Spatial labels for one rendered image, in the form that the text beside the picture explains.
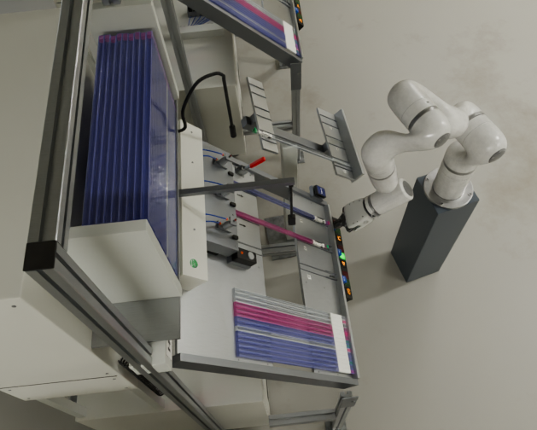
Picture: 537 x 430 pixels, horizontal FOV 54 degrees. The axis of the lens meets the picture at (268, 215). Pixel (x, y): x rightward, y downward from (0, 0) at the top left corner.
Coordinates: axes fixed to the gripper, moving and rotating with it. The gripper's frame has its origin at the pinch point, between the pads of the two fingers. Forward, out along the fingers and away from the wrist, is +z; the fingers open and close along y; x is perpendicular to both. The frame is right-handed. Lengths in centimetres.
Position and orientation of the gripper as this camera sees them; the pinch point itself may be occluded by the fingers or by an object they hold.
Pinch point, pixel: (337, 223)
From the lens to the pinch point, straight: 205.1
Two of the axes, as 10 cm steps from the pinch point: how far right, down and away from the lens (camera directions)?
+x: -7.1, -2.9, -6.4
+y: -0.9, -8.7, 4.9
